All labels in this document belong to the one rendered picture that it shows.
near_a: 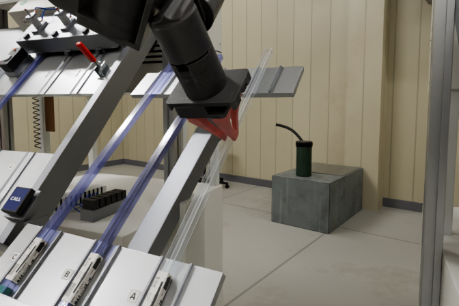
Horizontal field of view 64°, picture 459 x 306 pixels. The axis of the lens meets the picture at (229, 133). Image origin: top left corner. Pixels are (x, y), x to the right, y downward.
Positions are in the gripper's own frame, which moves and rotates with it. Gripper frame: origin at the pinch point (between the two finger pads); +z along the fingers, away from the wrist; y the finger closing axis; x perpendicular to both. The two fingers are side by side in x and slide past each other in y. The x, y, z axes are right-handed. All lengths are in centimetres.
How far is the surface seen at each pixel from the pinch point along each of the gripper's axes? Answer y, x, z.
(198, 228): 7.6, 8.9, 13.8
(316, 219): 43, -105, 208
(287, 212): 66, -109, 210
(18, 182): 48.6, 8.5, 7.0
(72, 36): 58, -32, -2
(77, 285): 10.5, 25.3, -0.7
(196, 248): 7.7, 11.5, 15.7
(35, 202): 37.4, 12.9, 5.8
